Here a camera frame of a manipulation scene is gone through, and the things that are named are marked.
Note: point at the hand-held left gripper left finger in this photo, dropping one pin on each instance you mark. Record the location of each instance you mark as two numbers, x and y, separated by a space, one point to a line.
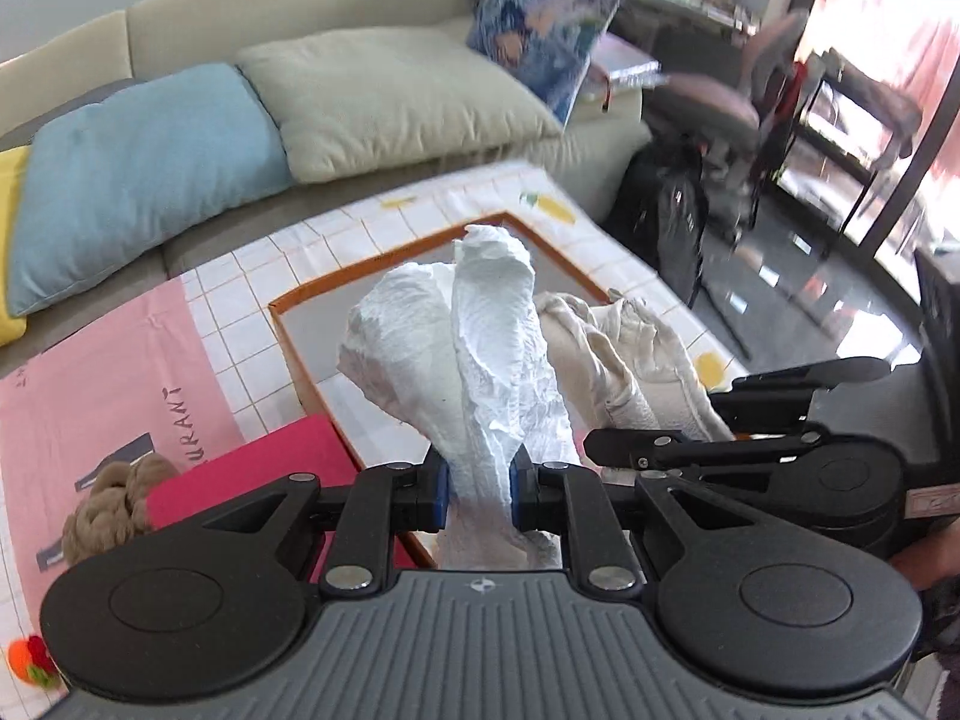
442 496

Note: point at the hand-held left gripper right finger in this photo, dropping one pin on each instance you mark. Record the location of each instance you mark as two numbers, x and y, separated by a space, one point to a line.
517 499

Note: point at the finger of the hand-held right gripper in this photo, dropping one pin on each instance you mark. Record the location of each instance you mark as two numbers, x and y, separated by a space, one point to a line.
810 375
675 450

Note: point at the beige cloth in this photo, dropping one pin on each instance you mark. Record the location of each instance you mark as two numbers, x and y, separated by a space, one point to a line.
630 360

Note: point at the white paper towel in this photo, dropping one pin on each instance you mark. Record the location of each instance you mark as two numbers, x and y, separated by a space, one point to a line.
480 360

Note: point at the orange cardboard box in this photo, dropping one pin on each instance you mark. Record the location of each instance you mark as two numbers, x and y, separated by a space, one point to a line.
330 345

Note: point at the orange knitted toy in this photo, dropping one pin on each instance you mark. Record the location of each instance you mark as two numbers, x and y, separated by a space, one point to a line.
34 656

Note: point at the person's right hand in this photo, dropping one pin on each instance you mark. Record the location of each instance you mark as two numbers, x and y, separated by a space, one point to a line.
930 559

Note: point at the red lidded storage box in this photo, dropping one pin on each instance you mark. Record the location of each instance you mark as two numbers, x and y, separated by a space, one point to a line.
247 465

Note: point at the black backpack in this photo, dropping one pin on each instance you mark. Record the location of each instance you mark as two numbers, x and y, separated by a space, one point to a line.
667 217

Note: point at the pink office chair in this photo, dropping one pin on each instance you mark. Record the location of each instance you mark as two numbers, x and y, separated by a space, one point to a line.
705 101

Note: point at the stack of papers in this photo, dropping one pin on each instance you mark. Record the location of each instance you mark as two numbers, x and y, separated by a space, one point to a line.
622 64

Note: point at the glass balcony door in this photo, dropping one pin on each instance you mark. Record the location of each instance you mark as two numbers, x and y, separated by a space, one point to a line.
885 15

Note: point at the checkered pink printed tablecloth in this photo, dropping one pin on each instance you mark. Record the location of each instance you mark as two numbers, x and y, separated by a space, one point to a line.
90 390

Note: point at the pale grey-green pillow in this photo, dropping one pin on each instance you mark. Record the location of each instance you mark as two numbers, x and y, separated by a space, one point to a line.
390 97

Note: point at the blue printed pillow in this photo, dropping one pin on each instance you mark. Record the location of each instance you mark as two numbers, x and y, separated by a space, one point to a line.
540 37

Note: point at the yellow pillow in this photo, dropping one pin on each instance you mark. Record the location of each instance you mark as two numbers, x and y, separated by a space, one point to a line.
9 240

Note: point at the beige sofa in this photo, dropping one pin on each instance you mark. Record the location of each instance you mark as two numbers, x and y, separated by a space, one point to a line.
225 22

